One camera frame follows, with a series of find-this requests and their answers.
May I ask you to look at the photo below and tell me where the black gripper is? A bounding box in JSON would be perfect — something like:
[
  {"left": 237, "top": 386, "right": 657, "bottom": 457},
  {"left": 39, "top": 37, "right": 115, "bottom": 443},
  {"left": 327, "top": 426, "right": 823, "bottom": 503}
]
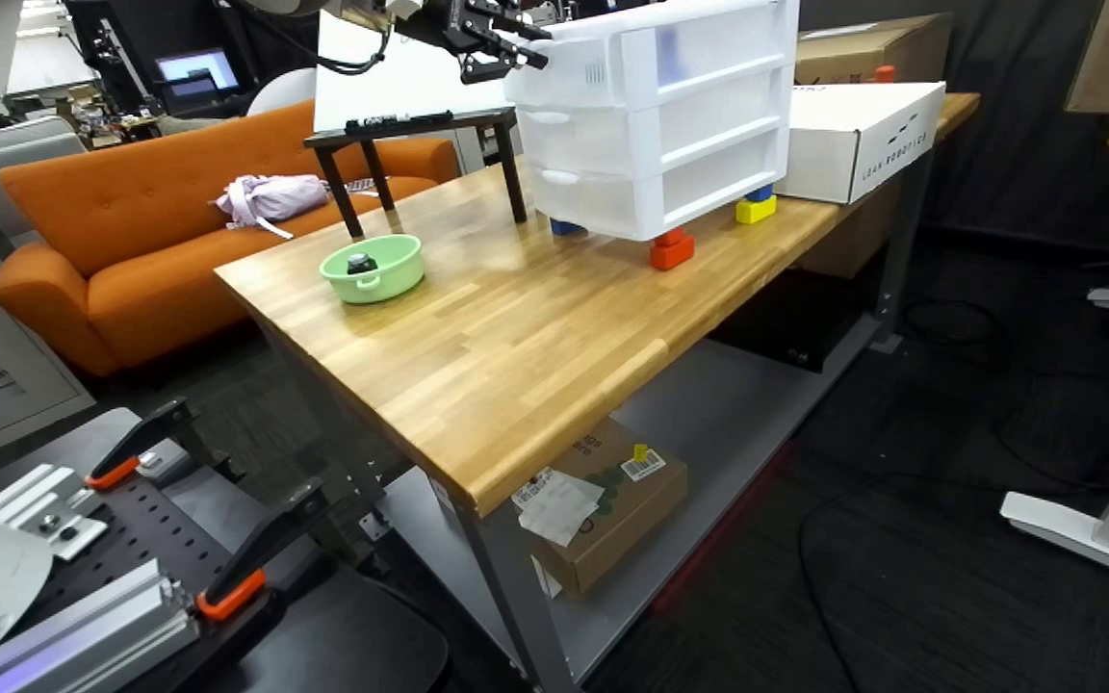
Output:
[{"left": 391, "top": 0, "right": 558, "bottom": 78}]

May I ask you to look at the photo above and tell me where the white translucent plastic drawer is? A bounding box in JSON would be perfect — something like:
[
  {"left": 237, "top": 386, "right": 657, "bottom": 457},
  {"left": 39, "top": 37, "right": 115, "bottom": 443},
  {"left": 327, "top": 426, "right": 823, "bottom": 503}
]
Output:
[
  {"left": 514, "top": 90, "right": 787, "bottom": 177},
  {"left": 508, "top": 12, "right": 787, "bottom": 112},
  {"left": 523, "top": 133, "right": 793, "bottom": 241}
]

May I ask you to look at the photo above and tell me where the blue plastic toy bolt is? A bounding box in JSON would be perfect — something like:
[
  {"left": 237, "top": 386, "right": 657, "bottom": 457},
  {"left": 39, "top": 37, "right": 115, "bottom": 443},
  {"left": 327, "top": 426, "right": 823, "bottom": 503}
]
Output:
[{"left": 650, "top": 22, "right": 687, "bottom": 90}]

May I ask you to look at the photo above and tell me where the dark wooden small table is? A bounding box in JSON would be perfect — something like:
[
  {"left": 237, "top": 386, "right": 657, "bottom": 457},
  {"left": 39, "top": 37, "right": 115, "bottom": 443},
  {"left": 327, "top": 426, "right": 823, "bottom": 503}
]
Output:
[{"left": 304, "top": 109, "right": 531, "bottom": 241}]

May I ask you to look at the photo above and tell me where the white round chair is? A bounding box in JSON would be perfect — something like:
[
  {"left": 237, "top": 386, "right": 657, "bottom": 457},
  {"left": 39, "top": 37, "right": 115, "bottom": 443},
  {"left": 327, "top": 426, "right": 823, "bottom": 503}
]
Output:
[{"left": 243, "top": 65, "right": 324, "bottom": 118}]

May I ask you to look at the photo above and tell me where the red toy block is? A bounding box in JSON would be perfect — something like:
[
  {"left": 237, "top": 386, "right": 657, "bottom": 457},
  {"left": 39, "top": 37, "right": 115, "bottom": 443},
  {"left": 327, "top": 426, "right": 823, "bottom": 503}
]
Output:
[{"left": 646, "top": 228, "right": 700, "bottom": 272}]

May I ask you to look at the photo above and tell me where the green plastic bowl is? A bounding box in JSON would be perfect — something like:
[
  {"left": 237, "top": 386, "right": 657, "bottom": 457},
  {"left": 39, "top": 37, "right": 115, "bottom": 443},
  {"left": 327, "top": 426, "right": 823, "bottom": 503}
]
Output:
[{"left": 315, "top": 230, "right": 431, "bottom": 309}]

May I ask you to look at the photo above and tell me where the yellow toy block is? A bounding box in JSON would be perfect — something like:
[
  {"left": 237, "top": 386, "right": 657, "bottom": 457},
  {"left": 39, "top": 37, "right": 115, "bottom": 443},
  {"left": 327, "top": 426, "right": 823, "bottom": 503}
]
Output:
[{"left": 730, "top": 193, "right": 782, "bottom": 230}]

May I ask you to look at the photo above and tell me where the lavender crumpled cloth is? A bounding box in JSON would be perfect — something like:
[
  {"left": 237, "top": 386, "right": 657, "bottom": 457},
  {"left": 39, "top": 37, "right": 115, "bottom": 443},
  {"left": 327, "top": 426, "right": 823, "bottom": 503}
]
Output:
[{"left": 212, "top": 171, "right": 333, "bottom": 241}]

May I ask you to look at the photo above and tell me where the open laptop screen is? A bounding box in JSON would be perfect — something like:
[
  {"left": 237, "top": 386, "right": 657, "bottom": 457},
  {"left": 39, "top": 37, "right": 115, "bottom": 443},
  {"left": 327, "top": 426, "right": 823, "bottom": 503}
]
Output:
[{"left": 144, "top": 45, "right": 243, "bottom": 109}]

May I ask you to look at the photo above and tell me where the brown cardboard box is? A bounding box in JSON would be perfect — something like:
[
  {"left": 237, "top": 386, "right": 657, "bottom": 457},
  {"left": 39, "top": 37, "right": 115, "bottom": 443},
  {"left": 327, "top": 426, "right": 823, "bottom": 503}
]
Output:
[{"left": 787, "top": 12, "right": 954, "bottom": 92}]

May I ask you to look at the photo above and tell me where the white flat cardboard box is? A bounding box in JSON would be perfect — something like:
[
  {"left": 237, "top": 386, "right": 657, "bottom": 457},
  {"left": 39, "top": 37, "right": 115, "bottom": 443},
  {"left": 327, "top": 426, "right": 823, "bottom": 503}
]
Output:
[{"left": 777, "top": 78, "right": 949, "bottom": 208}]

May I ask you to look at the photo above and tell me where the black box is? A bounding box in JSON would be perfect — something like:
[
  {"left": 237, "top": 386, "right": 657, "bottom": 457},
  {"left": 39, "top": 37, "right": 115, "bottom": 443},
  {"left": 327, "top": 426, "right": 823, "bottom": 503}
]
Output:
[{"left": 703, "top": 263, "right": 866, "bottom": 379}]

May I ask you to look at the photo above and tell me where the wooden work table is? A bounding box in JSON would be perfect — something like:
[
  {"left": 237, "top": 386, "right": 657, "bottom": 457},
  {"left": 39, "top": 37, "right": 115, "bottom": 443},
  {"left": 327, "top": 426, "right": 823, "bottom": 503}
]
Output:
[{"left": 257, "top": 151, "right": 943, "bottom": 693}]

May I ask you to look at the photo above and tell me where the wooden side table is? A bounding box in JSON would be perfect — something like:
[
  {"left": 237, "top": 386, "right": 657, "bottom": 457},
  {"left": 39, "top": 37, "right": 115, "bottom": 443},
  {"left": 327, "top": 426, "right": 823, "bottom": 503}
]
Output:
[{"left": 934, "top": 90, "right": 984, "bottom": 146}]

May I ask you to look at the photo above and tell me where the orange sofa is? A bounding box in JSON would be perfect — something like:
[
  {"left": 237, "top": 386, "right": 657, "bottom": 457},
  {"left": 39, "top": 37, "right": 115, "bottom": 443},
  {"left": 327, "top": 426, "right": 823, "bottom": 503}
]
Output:
[{"left": 0, "top": 99, "right": 461, "bottom": 379}]

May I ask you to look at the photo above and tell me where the white paper sheet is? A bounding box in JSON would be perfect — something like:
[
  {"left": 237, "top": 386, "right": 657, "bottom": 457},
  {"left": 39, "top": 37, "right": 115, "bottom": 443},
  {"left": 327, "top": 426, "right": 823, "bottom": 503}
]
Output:
[{"left": 508, "top": 466, "right": 609, "bottom": 552}]

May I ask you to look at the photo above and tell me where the labelled cardboard box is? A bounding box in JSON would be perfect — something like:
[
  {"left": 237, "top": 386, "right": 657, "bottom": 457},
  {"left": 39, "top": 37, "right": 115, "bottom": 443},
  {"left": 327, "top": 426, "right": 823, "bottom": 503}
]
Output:
[{"left": 513, "top": 421, "right": 691, "bottom": 598}]

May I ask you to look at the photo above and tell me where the cluttered grey workbench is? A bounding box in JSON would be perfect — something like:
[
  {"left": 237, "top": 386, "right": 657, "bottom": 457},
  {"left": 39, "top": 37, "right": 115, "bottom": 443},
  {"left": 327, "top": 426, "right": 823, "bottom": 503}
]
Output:
[{"left": 0, "top": 37, "right": 97, "bottom": 171}]

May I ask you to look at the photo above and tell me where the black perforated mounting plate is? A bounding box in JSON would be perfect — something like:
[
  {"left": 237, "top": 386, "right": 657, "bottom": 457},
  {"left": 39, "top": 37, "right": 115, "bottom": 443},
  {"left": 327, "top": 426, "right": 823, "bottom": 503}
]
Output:
[{"left": 0, "top": 399, "right": 452, "bottom": 693}]

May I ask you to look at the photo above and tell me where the white printed sign panel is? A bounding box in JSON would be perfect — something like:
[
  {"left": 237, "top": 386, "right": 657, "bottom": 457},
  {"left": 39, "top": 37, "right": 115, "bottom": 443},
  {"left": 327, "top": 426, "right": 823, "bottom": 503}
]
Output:
[{"left": 0, "top": 177, "right": 97, "bottom": 475}]

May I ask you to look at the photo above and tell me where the white desk leg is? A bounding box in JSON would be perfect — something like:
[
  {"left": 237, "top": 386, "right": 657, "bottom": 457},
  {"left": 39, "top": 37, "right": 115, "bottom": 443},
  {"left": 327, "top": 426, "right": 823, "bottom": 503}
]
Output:
[{"left": 998, "top": 421, "right": 1109, "bottom": 598}]

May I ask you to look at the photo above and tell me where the long aluminium extrusion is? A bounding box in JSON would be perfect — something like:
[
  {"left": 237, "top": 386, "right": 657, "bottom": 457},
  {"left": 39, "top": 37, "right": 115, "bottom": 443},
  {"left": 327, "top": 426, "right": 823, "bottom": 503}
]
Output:
[{"left": 0, "top": 553, "right": 205, "bottom": 693}]

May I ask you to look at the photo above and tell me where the white plastic drawer cabinet frame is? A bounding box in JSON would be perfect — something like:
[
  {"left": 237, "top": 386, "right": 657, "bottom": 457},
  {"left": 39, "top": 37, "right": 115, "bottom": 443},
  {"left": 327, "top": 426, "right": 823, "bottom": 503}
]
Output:
[{"left": 503, "top": 0, "right": 805, "bottom": 246}]

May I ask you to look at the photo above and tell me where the black clamp orange handle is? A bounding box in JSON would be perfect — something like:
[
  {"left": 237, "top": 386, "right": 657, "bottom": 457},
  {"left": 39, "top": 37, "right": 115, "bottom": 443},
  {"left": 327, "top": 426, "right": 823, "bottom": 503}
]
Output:
[
  {"left": 80, "top": 397, "right": 219, "bottom": 497},
  {"left": 188, "top": 479, "right": 368, "bottom": 628}
]

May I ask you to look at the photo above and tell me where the short aluminium extrusion bracket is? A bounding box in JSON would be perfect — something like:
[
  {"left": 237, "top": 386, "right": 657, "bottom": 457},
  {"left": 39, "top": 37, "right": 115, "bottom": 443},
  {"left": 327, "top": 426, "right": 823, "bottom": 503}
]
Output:
[{"left": 0, "top": 457, "right": 111, "bottom": 565}]

